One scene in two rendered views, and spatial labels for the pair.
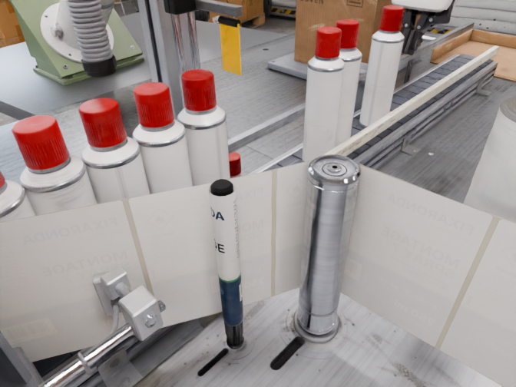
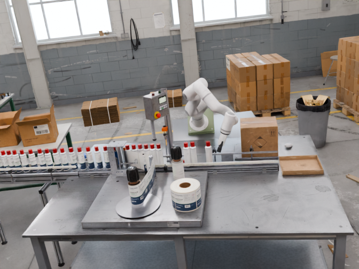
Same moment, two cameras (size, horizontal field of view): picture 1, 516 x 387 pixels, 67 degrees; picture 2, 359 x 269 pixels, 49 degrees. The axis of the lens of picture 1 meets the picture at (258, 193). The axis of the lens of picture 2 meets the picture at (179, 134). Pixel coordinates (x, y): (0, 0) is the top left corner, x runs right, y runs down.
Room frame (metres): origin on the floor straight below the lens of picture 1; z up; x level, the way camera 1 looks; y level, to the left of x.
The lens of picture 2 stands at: (-1.16, -2.47, 2.33)
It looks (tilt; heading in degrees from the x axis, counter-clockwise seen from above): 22 degrees down; 55
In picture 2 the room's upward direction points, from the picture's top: 6 degrees counter-clockwise
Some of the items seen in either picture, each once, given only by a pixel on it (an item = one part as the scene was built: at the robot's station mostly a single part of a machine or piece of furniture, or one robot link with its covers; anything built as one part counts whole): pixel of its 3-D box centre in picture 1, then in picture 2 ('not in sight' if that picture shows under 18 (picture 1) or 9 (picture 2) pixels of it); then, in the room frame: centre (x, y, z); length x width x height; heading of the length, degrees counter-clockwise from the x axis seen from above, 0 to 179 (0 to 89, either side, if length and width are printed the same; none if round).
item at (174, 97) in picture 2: not in sight; (165, 99); (2.98, 3.80, 0.11); 0.65 x 0.54 x 0.22; 143
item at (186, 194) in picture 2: not in sight; (186, 194); (0.18, -0.55, 0.95); 0.20 x 0.20 x 0.14
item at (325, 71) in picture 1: (322, 101); (187, 154); (0.55, -0.10, 0.98); 0.05 x 0.05 x 0.20
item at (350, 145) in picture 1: (392, 117); (209, 164); (0.65, -0.25, 0.91); 1.07 x 0.01 x 0.02; 135
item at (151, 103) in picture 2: not in sight; (156, 105); (0.45, 0.12, 1.38); 0.17 x 0.10 x 0.19; 10
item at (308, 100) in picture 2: not in sight; (315, 108); (3.22, 0.57, 0.50); 0.42 x 0.41 x 0.28; 146
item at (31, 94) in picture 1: (134, 58); (217, 131); (1.32, 0.40, 0.81); 0.90 x 0.90 x 0.04; 56
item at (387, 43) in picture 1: (382, 71); (209, 153); (0.67, -0.22, 0.98); 0.05 x 0.05 x 0.20
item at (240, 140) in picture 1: (361, 80); (209, 154); (0.70, -0.19, 0.96); 1.07 x 0.01 x 0.01; 135
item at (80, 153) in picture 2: not in sight; (81, 158); (-0.09, 0.54, 0.98); 0.05 x 0.05 x 0.20
